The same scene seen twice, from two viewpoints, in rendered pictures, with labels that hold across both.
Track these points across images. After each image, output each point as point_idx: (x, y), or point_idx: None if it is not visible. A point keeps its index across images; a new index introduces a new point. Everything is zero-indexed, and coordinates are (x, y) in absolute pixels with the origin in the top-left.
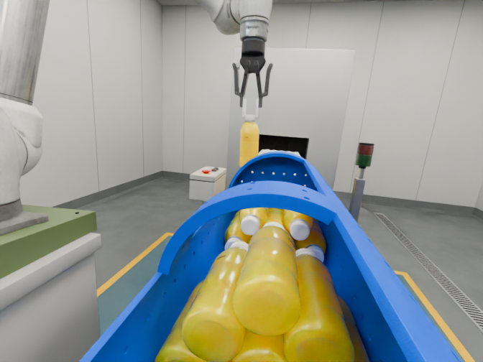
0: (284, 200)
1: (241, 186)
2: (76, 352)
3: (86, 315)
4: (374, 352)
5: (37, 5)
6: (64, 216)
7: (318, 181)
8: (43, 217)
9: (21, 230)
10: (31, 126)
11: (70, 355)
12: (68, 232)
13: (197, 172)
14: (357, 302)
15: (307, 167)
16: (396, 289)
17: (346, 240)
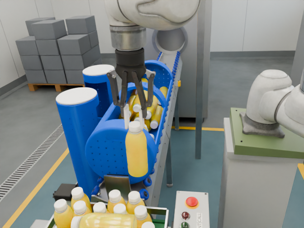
0: None
1: (146, 86)
2: (224, 184)
3: (225, 178)
4: (119, 111)
5: None
6: (242, 137)
7: (119, 97)
8: (242, 129)
9: (239, 125)
10: (288, 103)
11: (224, 180)
12: (233, 138)
13: (203, 202)
14: (115, 117)
15: (112, 110)
16: None
17: None
